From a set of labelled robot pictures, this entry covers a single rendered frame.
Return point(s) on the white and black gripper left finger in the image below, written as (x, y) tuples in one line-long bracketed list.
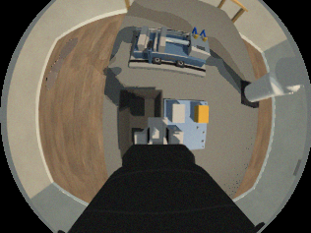
[(144, 137)]

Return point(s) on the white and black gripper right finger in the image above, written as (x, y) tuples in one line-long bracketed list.
[(172, 138)]

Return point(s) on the yellow rectangular block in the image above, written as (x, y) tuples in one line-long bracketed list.
[(201, 114)]

